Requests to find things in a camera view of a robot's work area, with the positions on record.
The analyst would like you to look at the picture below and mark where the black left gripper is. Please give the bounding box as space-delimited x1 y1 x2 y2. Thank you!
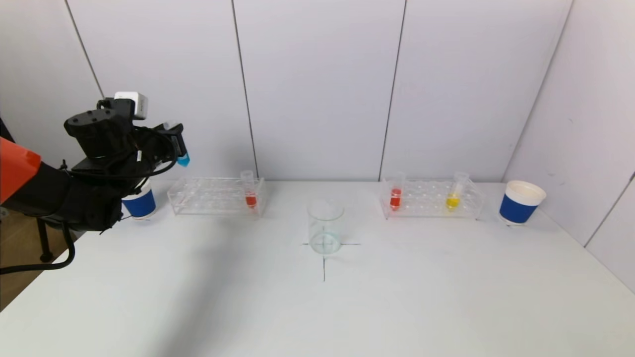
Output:
153 122 188 158

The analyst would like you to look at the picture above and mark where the clear acrylic test tube rack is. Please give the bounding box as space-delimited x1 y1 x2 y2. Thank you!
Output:
379 178 486 221
168 178 268 217

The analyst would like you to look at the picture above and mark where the clear glass beaker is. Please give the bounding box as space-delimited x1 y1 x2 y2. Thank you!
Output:
307 198 345 256

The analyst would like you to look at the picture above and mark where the orange-red pigment test tube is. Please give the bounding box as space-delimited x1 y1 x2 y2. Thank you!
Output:
241 170 259 209

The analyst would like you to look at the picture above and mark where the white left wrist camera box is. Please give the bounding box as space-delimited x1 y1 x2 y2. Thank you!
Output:
114 92 148 120

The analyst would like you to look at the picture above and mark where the red pigment test tube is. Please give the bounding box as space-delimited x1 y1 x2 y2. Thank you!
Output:
387 172 406 212

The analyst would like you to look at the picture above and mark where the black metal stand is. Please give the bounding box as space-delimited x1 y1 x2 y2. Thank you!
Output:
37 217 57 264

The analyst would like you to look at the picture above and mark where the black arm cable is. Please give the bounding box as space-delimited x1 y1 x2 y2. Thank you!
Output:
0 126 179 275

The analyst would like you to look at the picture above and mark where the blue white paper cup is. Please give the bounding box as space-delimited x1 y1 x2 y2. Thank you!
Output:
499 180 547 226
122 178 157 220

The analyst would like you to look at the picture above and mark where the yellow pigment test tube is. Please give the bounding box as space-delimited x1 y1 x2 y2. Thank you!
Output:
444 172 470 212

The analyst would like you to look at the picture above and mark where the blue pigment test tube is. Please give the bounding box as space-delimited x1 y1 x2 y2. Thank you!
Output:
164 120 191 167

